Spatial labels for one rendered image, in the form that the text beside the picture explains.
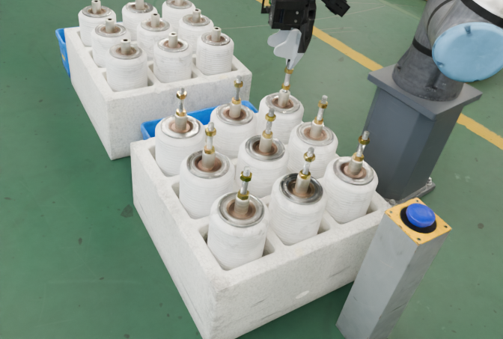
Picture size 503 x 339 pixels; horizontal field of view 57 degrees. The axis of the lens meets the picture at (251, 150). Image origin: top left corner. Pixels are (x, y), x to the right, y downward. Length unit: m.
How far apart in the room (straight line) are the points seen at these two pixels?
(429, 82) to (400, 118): 0.10
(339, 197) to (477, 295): 0.41
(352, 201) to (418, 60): 0.36
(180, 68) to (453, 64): 0.62
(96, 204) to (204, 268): 0.42
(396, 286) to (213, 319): 0.29
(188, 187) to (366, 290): 0.34
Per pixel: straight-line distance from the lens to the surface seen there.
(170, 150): 0.87
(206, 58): 1.20
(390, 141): 1.11
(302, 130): 0.92
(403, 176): 1.14
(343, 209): 0.86
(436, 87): 1.06
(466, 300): 1.10
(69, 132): 1.31
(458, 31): 0.85
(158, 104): 1.15
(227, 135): 0.91
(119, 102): 1.11
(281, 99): 0.98
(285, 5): 0.85
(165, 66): 1.16
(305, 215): 0.77
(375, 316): 0.83
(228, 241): 0.72
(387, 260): 0.74
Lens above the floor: 0.78
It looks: 39 degrees down
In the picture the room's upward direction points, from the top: 9 degrees clockwise
